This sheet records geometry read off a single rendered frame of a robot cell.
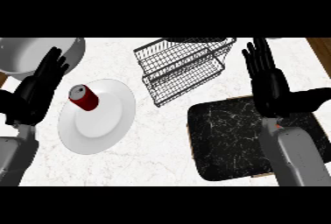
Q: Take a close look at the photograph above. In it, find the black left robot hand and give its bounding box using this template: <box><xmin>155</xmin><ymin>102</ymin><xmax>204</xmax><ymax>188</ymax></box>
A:
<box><xmin>0</xmin><ymin>46</ymin><xmax>71</xmax><ymax>127</ymax></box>

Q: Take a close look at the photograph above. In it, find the grey metal pot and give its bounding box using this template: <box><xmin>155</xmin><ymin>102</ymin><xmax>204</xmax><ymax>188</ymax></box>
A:
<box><xmin>0</xmin><ymin>38</ymin><xmax>87</xmax><ymax>75</ymax></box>

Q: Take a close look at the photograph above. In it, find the red can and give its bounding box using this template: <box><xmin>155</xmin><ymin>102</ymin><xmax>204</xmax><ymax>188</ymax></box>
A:
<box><xmin>66</xmin><ymin>84</ymin><xmax>100</xmax><ymax>112</ymax></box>

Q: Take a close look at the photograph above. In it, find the black wire tiered basket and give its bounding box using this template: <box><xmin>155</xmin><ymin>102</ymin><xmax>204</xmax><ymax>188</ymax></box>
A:
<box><xmin>131</xmin><ymin>38</ymin><xmax>238</xmax><ymax>109</ymax></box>

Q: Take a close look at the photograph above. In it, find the white round plate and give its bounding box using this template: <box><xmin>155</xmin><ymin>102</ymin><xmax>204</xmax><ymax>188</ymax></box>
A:
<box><xmin>56</xmin><ymin>78</ymin><xmax>137</xmax><ymax>156</ymax></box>

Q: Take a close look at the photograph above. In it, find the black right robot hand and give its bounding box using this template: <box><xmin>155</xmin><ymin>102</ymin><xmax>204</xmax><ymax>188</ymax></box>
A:
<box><xmin>240</xmin><ymin>38</ymin><xmax>331</xmax><ymax>119</ymax></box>

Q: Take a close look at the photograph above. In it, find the black marble tray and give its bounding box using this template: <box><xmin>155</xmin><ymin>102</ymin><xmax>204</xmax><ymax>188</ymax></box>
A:
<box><xmin>186</xmin><ymin>95</ymin><xmax>331</xmax><ymax>182</ymax></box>

